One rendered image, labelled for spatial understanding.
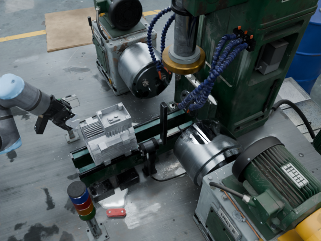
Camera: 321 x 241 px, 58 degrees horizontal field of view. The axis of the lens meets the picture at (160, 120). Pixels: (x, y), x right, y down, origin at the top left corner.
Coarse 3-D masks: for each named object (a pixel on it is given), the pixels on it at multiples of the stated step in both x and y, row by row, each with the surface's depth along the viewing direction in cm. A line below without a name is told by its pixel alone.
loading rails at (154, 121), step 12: (156, 120) 150; (168, 120) 151; (180, 120) 157; (144, 132) 148; (156, 132) 154; (168, 132) 145; (180, 132) 145; (168, 144) 148; (72, 156) 134; (84, 156) 137; (120, 156) 135; (132, 156) 139; (156, 156) 148; (84, 168) 132; (96, 168) 131; (108, 168) 136; (120, 168) 141; (84, 180) 133; (96, 180) 138
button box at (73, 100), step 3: (72, 96) 140; (75, 96) 138; (66, 99) 137; (69, 99) 137; (72, 99) 138; (75, 99) 139; (69, 102) 138; (72, 102) 138; (75, 102) 139; (78, 102) 139; (72, 105) 139; (75, 105) 139; (78, 105) 140
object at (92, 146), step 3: (84, 123) 126; (81, 126) 126; (129, 129) 125; (132, 129) 125; (129, 132) 125; (132, 132) 125; (90, 144) 119; (93, 144) 119; (90, 147) 119; (93, 147) 119; (96, 165) 128
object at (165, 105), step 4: (160, 104) 113; (164, 104) 112; (160, 108) 114; (164, 108) 112; (168, 108) 114; (160, 112) 116; (164, 112) 114; (160, 116) 118; (164, 116) 115; (160, 120) 120; (164, 120) 117; (160, 124) 122; (164, 124) 119; (160, 128) 124; (164, 128) 121; (160, 132) 126; (164, 132) 124; (160, 136) 128; (164, 136) 126; (164, 140) 128; (164, 144) 130
